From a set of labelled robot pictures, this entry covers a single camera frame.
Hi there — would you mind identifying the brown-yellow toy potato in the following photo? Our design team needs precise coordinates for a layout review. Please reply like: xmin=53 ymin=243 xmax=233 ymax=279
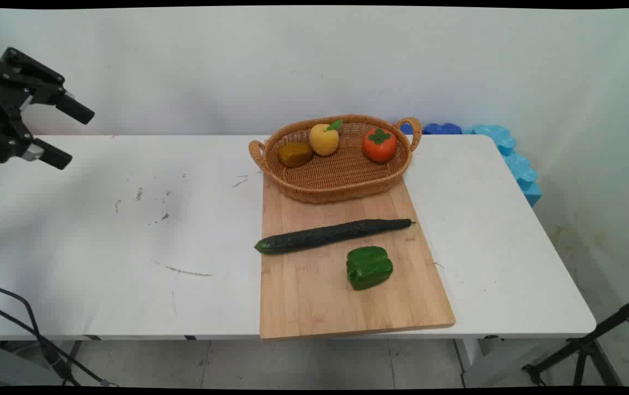
xmin=277 ymin=142 xmax=314 ymax=168

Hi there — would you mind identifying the yellow toy peach with leaf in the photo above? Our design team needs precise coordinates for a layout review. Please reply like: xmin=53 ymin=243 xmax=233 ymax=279
xmin=309 ymin=120 xmax=343 ymax=157

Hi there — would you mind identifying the long dark green cucumber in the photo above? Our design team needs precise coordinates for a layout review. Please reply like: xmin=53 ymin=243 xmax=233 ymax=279
xmin=254 ymin=218 xmax=417 ymax=255

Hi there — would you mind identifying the orange-red toy persimmon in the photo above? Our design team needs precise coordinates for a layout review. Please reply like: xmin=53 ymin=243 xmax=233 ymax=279
xmin=362 ymin=128 xmax=398 ymax=163

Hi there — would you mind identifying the wooden cutting board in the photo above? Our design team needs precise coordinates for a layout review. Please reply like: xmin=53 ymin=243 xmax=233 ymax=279
xmin=259 ymin=174 xmax=456 ymax=342

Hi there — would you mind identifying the green bell pepper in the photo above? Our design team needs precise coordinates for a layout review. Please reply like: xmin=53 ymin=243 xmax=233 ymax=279
xmin=345 ymin=246 xmax=394 ymax=291

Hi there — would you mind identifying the dark blue foam piece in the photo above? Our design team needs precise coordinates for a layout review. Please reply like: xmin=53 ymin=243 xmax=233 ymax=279
xmin=400 ymin=122 xmax=463 ymax=136

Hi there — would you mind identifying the light blue foam piece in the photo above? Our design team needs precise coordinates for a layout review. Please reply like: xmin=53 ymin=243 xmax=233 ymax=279
xmin=472 ymin=125 xmax=543 ymax=207

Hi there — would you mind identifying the white table leg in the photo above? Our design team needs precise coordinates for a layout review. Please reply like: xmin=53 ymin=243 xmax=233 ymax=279
xmin=454 ymin=337 xmax=545 ymax=388

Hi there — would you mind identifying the black tripod stand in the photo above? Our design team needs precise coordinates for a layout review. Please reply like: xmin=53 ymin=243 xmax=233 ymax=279
xmin=522 ymin=293 xmax=629 ymax=387

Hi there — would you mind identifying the black cable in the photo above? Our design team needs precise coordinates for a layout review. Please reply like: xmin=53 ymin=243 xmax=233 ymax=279
xmin=0 ymin=281 xmax=82 ymax=387
xmin=0 ymin=300 xmax=119 ymax=387

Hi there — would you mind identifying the woven wicker basket with handles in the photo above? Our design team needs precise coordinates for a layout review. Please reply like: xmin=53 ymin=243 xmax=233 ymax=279
xmin=248 ymin=114 xmax=422 ymax=205

